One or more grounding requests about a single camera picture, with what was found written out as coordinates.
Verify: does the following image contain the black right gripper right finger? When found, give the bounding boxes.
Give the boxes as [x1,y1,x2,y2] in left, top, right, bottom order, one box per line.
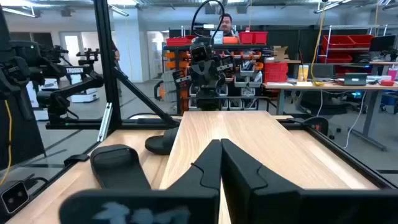
[221,138,398,224]

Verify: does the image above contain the orange plastic bin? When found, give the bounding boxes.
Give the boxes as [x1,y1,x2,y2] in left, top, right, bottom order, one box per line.
[222,35,240,45]

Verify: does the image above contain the black clamp bracket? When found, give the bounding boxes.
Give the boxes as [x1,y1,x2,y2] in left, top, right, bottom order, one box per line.
[63,153,91,166]

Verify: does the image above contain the ceiling light tube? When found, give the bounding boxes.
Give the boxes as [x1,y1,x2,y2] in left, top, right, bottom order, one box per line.
[313,0,353,14]
[108,4,130,17]
[1,6,40,19]

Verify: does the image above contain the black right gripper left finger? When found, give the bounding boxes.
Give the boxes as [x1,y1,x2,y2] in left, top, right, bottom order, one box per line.
[58,139,223,224]

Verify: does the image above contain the white hanging cable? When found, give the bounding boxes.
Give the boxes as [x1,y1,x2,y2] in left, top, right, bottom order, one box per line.
[343,90,368,150]

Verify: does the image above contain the wooden desk grey legs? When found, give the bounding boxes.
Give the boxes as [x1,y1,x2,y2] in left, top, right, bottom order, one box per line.
[262,81,398,152]

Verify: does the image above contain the black aluminium rig frame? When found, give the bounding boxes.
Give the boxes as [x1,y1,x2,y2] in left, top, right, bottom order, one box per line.
[30,0,398,191]

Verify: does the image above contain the cardboard box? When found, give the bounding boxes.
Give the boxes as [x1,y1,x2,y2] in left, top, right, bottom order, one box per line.
[272,45,290,63]

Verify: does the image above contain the red plastic bin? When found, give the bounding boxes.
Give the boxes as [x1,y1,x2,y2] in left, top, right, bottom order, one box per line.
[321,34,356,52]
[253,30,269,45]
[349,34,374,48]
[165,37,194,48]
[238,30,254,45]
[319,54,354,64]

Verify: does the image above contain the red plastic crate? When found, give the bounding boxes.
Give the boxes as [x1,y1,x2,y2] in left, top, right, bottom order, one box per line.
[264,62,290,83]

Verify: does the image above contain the thin yellow cable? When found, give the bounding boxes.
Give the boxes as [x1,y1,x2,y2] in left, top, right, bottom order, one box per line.
[0,99,14,186]

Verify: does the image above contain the black camera cable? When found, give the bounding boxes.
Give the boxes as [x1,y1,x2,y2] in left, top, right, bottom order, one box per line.
[23,174,50,188]

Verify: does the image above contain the teal box device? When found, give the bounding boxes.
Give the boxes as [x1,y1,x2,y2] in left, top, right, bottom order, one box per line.
[343,72,369,87]

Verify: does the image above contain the black office chair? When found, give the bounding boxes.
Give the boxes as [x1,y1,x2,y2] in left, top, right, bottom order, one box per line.
[294,90,349,116]

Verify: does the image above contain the black storage rack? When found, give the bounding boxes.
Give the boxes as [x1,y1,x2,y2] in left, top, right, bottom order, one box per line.
[163,43,272,113]

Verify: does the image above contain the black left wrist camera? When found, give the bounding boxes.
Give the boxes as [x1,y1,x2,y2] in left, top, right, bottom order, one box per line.
[190,42,210,63]

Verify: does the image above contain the metal wire rack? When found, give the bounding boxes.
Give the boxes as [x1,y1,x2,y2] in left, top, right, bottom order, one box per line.
[322,24,390,64]

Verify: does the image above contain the wooden shelf black metal frame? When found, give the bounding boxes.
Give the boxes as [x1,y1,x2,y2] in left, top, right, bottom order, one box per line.
[159,111,379,224]

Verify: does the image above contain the person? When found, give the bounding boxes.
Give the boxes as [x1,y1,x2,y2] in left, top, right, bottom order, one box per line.
[218,12,238,37]
[111,40,123,98]

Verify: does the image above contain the yellow hanging cable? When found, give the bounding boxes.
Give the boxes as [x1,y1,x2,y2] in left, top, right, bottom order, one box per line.
[310,2,326,83]

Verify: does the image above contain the dark rubber slide sandal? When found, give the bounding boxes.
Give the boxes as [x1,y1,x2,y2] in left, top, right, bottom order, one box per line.
[144,126,180,156]
[90,144,152,190]

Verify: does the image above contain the silver aluminium bar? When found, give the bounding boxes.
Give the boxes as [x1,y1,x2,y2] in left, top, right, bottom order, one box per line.
[96,102,114,143]

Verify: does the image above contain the white cabinet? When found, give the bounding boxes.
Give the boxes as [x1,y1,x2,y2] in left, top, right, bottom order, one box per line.
[70,88,100,104]

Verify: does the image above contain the yellow orange container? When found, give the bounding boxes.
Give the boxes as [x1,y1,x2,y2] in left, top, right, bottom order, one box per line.
[297,64,310,83]

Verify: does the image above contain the black computer monitor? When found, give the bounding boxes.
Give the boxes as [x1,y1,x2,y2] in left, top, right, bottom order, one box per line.
[369,34,398,54]

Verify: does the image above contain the black table-level camera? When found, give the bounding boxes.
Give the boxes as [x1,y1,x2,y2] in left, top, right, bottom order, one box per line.
[0,179,31,216]

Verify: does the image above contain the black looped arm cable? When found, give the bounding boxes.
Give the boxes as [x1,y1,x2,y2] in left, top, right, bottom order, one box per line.
[190,0,226,45]

